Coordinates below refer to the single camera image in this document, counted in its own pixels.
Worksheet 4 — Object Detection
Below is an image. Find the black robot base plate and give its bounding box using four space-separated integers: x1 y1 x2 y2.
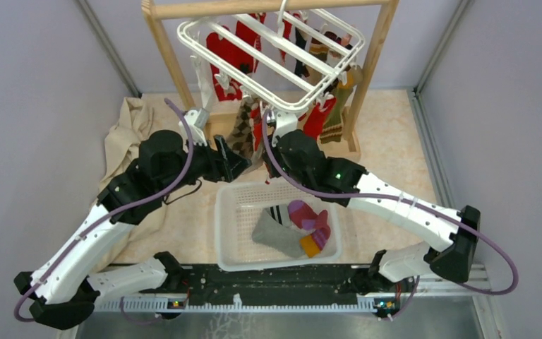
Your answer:
146 264 414 307

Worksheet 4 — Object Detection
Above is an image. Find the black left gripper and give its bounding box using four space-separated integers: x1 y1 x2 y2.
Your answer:
158 132 253 197

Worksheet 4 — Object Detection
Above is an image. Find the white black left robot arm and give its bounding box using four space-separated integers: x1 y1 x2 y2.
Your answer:
14 130 251 330

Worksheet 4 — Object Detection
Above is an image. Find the grey striped sock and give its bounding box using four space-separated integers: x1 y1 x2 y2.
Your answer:
251 204 304 258

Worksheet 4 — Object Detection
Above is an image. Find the white slotted cable duct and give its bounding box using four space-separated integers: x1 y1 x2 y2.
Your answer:
95 294 377 314

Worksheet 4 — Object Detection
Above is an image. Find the black sock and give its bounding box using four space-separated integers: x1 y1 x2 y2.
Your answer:
293 25 311 79

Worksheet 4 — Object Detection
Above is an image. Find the red white striped sock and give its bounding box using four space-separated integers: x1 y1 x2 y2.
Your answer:
250 102 263 151

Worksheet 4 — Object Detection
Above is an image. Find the brown argyle sock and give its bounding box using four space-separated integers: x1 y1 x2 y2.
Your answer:
226 97 255 159

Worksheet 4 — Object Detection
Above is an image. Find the wooden hanger rack frame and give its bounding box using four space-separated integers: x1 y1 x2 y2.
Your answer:
141 1 398 161

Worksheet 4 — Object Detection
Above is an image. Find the red christmas sock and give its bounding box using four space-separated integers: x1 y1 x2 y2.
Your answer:
205 21 262 102

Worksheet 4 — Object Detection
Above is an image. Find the white plastic clip hanger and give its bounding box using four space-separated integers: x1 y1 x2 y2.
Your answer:
176 0 366 116

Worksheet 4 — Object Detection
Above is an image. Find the olive green striped sock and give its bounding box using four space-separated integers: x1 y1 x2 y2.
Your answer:
320 64 363 144

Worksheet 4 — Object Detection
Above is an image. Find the tan brown sock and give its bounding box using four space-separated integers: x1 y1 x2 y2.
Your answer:
303 31 341 85

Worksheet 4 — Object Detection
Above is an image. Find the maroon purple sock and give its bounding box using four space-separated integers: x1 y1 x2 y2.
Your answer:
288 200 332 258

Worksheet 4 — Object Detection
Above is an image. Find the beige crumpled cloth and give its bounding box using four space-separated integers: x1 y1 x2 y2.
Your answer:
92 97 173 273

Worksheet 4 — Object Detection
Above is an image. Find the white perforated plastic basket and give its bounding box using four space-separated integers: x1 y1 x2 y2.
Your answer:
214 180 343 272

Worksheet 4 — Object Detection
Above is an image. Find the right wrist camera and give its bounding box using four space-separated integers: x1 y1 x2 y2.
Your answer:
265 108 299 147

